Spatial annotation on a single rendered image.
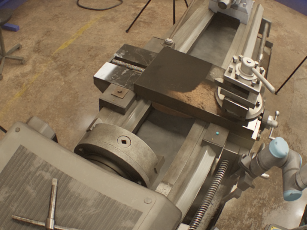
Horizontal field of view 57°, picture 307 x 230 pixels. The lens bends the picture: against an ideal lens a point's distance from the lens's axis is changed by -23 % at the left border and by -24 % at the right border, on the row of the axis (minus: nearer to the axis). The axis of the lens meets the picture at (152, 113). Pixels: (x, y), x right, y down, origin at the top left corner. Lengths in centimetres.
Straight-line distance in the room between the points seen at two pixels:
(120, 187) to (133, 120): 81
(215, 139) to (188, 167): 16
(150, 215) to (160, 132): 97
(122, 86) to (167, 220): 97
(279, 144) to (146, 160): 52
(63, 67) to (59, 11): 122
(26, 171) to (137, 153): 36
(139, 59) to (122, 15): 212
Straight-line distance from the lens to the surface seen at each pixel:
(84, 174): 74
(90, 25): 369
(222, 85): 136
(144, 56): 176
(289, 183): 125
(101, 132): 98
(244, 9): 232
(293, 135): 291
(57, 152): 78
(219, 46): 221
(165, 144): 158
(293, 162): 130
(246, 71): 134
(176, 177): 135
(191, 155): 142
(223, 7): 198
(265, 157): 126
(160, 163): 101
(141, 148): 96
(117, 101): 152
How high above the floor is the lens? 196
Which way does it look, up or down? 47 degrees down
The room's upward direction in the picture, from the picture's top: 6 degrees clockwise
